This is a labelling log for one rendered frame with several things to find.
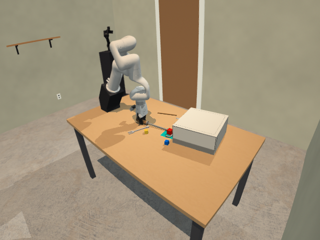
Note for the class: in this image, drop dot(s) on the teal flat square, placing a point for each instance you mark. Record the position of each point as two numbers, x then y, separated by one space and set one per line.
165 133

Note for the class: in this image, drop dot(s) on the red block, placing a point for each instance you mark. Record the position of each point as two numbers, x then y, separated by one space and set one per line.
169 131

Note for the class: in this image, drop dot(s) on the brown wooden handle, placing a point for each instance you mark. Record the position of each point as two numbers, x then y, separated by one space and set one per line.
147 122

